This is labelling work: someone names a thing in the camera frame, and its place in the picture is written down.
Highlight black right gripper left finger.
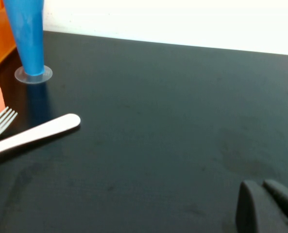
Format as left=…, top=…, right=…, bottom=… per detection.
left=235, top=180, right=288, bottom=233

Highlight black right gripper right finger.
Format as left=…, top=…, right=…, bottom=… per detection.
left=263, top=179, right=288, bottom=220

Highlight blue cone with clear base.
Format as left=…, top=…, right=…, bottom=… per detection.
left=2, top=0, right=53, bottom=85

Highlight white plastic cutlery handle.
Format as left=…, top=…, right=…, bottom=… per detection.
left=0, top=113, right=81, bottom=166

